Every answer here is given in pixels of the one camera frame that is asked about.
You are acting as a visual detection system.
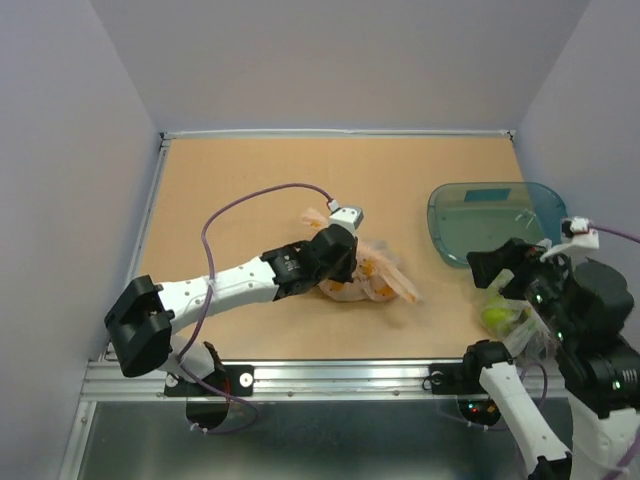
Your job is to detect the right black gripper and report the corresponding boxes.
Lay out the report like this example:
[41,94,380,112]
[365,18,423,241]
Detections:
[465,233,579,338]

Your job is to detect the orange printed plastic bag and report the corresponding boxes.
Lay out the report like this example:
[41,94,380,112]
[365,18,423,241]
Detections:
[318,240,422,304]

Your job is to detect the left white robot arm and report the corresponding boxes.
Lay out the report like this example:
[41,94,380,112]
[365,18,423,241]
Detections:
[104,224,358,397]

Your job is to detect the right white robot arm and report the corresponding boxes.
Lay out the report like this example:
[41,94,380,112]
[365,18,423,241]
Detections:
[460,239,639,479]

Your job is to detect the bag of green fruit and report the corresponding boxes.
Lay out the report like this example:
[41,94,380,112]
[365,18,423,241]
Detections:
[479,270,554,361]

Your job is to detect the teal plastic tray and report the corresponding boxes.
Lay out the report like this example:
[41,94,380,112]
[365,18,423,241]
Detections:
[427,182,567,269]

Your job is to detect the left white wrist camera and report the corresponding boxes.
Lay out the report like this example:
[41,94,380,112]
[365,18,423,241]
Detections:
[327,200,364,236]

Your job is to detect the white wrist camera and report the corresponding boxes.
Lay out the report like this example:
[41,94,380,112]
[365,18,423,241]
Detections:
[541,217,599,261]
[327,200,364,236]

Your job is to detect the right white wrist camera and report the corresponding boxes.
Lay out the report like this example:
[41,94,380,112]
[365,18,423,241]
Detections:
[541,217,599,261]

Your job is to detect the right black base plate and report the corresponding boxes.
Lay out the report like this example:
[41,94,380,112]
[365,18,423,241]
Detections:
[422,363,484,396]

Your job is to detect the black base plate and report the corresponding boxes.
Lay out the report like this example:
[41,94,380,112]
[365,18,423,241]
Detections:
[163,364,254,398]
[422,363,484,396]

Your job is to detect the aluminium front rail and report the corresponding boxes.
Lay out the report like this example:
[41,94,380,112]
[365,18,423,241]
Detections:
[82,355,571,401]

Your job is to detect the aluminium rail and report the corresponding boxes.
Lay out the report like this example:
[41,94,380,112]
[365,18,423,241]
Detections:
[102,139,169,361]
[161,128,515,141]
[82,355,571,401]

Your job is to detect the aluminium back rail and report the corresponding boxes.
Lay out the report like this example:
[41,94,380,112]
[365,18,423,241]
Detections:
[161,128,515,141]

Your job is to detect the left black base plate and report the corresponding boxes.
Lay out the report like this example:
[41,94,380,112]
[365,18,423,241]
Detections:
[163,364,254,398]

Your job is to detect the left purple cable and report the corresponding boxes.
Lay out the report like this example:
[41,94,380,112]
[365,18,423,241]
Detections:
[177,182,335,435]

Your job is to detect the aluminium left rail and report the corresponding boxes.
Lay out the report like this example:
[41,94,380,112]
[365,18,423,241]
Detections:
[102,139,169,361]

